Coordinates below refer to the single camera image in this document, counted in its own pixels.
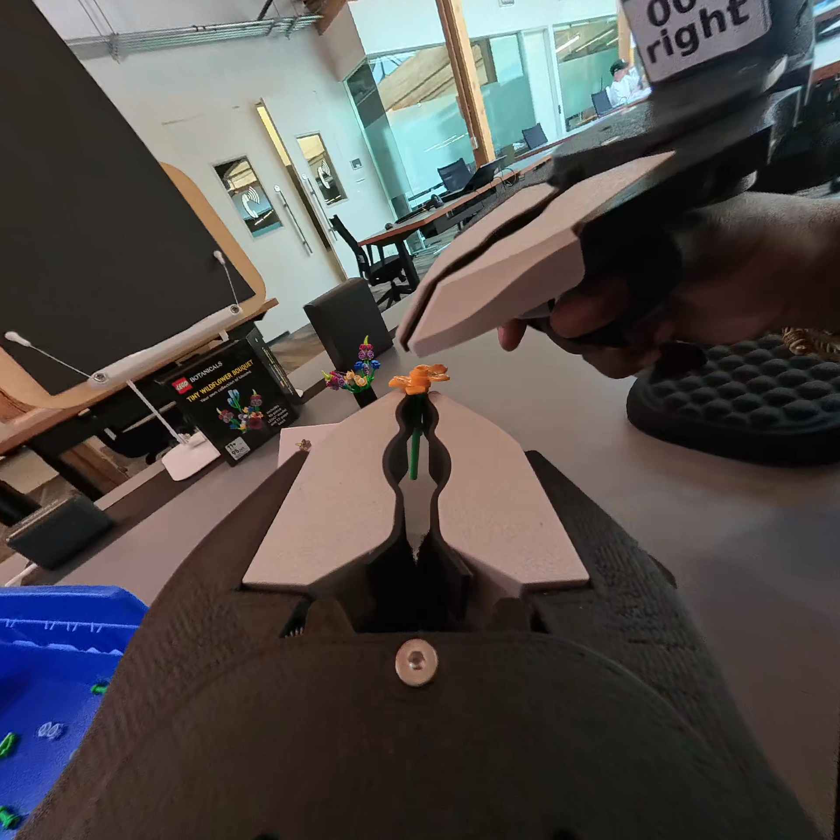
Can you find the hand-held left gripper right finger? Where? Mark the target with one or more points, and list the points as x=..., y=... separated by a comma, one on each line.
x=512, y=525

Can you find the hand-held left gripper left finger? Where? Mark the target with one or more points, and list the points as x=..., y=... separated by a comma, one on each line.
x=322, y=525

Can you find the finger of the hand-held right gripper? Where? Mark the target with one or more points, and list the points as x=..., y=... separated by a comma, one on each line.
x=473, y=256
x=525, y=269

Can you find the yellow lego flower piece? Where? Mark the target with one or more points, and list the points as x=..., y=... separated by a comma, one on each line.
x=420, y=378

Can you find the black lego set box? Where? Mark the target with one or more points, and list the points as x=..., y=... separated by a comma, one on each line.
x=236, y=394

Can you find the lego flower model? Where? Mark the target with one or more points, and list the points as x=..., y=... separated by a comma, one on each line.
x=357, y=368

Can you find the blue plastic bin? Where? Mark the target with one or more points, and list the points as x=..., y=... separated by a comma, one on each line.
x=53, y=656

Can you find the lego instruction booklet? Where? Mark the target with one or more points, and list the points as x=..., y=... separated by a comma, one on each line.
x=305, y=440

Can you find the scattered green lego stems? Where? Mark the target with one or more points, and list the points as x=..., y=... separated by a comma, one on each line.
x=5, y=746

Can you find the person's right hand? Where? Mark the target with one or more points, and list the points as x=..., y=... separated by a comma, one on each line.
x=748, y=276

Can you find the long wooden desk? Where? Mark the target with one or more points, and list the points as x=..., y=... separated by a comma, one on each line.
x=446, y=210

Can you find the black office chair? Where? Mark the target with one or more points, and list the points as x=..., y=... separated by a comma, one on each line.
x=370, y=263

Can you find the plain black box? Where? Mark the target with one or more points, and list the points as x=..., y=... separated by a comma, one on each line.
x=348, y=322

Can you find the white flat device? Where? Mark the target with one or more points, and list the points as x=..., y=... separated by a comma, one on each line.
x=190, y=457

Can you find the black honeycomb cushion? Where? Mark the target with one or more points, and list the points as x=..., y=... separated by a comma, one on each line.
x=748, y=407

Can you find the small dark grey case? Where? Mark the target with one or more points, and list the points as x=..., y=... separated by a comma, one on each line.
x=59, y=528

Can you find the wood-framed dark screen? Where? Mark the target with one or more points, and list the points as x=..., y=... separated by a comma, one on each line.
x=92, y=197

